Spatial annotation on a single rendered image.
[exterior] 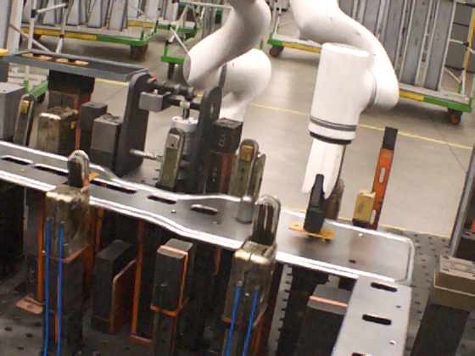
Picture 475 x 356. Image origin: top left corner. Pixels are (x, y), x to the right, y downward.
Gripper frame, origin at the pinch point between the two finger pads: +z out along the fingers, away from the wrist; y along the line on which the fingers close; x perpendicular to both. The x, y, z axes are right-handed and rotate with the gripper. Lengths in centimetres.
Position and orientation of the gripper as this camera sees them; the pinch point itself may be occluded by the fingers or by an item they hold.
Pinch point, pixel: (315, 218)
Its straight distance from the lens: 126.5
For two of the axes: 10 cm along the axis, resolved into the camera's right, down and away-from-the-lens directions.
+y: -2.7, 2.7, -9.3
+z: -1.5, 9.4, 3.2
